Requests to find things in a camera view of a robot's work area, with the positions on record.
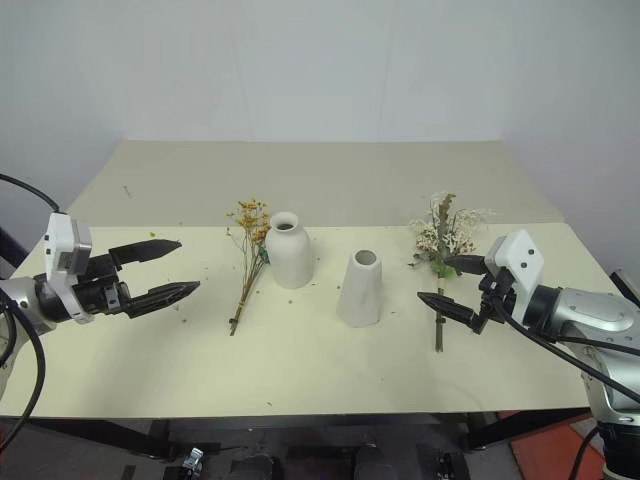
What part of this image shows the white bottle-shaped ceramic vase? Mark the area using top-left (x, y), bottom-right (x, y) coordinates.
top-left (264, 210), bottom-right (315, 290)

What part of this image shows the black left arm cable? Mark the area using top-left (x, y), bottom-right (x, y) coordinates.
top-left (0, 173), bottom-right (62, 214)
top-left (0, 289), bottom-right (47, 454)

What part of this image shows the white faceted tapered vase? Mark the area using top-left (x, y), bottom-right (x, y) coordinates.
top-left (335, 248), bottom-right (386, 329)

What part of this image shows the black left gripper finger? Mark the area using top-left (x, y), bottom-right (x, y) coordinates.
top-left (125, 280), bottom-right (202, 320)
top-left (108, 239), bottom-right (183, 272)

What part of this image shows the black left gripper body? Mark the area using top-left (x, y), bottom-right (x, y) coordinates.
top-left (73, 252), bottom-right (133, 317)

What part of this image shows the yellow dried flower bunch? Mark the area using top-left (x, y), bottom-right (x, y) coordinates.
top-left (224, 198), bottom-right (273, 338)

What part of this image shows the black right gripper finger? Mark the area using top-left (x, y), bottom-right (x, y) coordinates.
top-left (444, 254), bottom-right (487, 276)
top-left (416, 292), bottom-right (474, 329)

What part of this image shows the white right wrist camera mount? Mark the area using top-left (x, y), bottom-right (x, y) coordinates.
top-left (483, 229), bottom-right (547, 327)

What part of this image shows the red floor mat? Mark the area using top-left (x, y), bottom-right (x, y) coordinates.
top-left (499, 408), bottom-right (607, 480)

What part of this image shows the black metal table frame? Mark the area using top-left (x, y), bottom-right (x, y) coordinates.
top-left (0, 406), bottom-right (592, 462)

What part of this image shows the small silver metal clamp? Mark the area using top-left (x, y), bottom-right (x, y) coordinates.
top-left (181, 446), bottom-right (205, 472)

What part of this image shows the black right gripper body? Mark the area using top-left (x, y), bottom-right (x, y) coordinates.
top-left (470, 266), bottom-right (517, 336)

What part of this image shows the white dried flower bunch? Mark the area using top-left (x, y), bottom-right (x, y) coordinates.
top-left (406, 190), bottom-right (497, 355)

